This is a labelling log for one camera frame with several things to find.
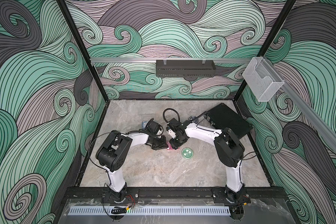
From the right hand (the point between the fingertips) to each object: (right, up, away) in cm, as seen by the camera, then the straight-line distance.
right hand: (174, 146), depth 91 cm
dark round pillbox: (+17, +16, +14) cm, 27 cm away
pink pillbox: (-3, 0, -1) cm, 3 cm away
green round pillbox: (+8, -4, -4) cm, 9 cm away
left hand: (-4, +1, -1) cm, 4 cm away
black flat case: (+36, +19, +9) cm, 41 cm away
